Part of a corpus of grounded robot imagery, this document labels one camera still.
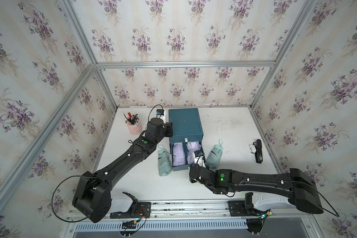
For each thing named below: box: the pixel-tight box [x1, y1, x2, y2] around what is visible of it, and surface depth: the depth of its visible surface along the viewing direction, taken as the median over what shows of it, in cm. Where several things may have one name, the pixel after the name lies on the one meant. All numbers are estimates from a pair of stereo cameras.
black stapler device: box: [248, 139, 263, 164], surface depth 93 cm
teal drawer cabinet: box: [168, 108, 205, 172], surface depth 85 cm
